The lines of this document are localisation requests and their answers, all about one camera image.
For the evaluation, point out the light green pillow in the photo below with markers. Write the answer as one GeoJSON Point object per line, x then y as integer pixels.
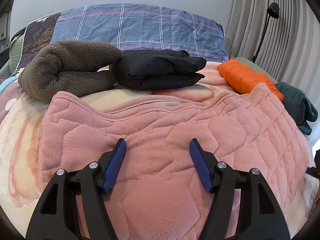
{"type": "Point", "coordinates": [255, 67]}

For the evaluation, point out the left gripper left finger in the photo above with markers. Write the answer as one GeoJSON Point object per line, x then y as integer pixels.
{"type": "Point", "coordinates": [55, 215]}

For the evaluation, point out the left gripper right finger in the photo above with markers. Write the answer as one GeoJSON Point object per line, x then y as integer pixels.
{"type": "Point", "coordinates": [260, 216]}

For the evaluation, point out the black floor lamp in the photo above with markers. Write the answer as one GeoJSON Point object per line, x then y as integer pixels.
{"type": "Point", "coordinates": [273, 11]}

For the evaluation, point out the dark patterned pillow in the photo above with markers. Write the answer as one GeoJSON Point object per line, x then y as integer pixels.
{"type": "Point", "coordinates": [38, 34]}

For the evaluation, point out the brown fleece folded garment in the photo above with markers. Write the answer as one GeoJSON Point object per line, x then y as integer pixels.
{"type": "Point", "coordinates": [70, 66]}

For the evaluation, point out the black folded jacket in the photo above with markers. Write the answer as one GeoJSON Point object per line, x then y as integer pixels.
{"type": "Point", "coordinates": [157, 69]}

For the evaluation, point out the green striped pillow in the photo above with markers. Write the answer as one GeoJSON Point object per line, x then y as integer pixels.
{"type": "Point", "coordinates": [15, 53]}

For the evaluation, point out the pink quilted fleece jacket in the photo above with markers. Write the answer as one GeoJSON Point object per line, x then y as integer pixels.
{"type": "Point", "coordinates": [158, 194]}

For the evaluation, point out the blue plaid pillow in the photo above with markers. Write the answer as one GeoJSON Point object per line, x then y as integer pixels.
{"type": "Point", "coordinates": [139, 26]}

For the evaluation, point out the orange folded puffer jacket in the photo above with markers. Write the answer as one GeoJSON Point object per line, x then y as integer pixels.
{"type": "Point", "coordinates": [243, 78]}

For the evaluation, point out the grey pleated curtain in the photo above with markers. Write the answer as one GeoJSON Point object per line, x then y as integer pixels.
{"type": "Point", "coordinates": [290, 50]}

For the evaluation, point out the teal folded garment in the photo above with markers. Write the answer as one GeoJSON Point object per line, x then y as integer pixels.
{"type": "Point", "coordinates": [298, 106]}

